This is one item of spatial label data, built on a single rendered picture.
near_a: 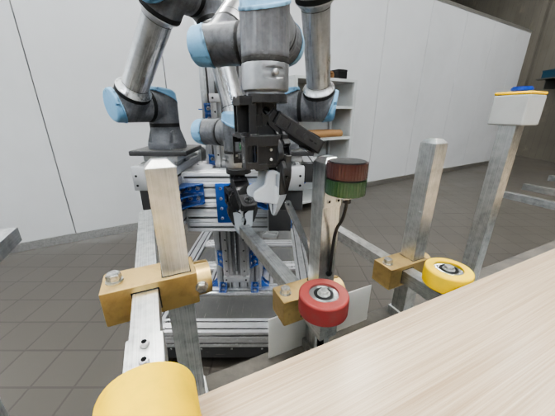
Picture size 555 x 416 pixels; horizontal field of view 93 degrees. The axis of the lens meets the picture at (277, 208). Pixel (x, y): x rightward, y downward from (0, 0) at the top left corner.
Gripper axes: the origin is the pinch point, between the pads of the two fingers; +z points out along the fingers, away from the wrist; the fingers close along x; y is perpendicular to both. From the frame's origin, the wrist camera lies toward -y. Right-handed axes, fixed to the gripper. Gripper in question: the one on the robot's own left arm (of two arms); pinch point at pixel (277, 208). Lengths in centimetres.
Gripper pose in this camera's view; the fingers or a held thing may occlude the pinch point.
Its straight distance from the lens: 50.7
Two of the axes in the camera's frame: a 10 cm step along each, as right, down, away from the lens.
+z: 0.0, 9.4, 3.4
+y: -9.1, 1.4, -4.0
